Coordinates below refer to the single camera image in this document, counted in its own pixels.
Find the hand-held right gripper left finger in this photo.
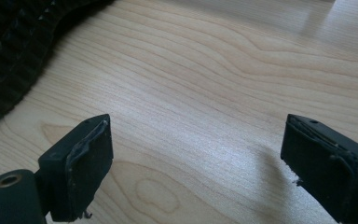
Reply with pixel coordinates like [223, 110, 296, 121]
[34, 113, 115, 223]

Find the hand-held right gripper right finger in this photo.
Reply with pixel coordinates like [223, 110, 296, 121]
[280, 113, 358, 224]

